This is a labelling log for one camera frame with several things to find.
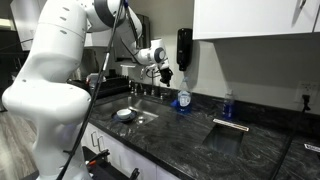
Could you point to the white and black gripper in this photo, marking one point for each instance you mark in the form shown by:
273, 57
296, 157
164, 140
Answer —
165, 70

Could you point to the countertop trash chute opening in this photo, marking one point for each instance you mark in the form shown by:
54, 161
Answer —
225, 136

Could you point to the steel paper towel dispenser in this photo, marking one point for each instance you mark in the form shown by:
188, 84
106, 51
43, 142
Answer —
145, 30

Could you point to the chrome gooseneck faucet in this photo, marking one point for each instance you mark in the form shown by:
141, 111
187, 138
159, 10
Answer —
152, 81

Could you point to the stainless steel sink basin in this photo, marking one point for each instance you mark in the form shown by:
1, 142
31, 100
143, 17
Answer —
128, 108

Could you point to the white lower cabinet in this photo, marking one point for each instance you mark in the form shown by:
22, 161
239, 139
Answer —
113, 150

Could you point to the small blue liquid bottle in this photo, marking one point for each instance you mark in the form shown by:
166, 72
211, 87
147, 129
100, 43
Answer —
228, 106

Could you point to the blue sponge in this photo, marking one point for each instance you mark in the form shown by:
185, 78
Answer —
174, 103

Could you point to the black tool with orange tip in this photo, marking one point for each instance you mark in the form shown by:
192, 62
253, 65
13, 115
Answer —
98, 158

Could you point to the black wall soap dispenser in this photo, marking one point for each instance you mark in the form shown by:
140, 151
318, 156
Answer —
184, 49

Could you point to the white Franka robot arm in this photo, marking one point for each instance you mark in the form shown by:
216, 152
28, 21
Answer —
56, 86

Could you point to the white container in rack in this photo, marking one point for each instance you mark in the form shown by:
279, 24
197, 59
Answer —
94, 79

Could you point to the clear dish soap bottle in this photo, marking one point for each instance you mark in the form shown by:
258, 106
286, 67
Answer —
184, 96

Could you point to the black dish rack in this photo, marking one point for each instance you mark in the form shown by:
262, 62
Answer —
111, 85

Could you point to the white wall outlet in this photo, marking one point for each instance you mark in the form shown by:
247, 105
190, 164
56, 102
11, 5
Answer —
308, 92

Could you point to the white ceramic bowl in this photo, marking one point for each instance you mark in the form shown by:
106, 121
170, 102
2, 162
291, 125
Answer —
124, 113

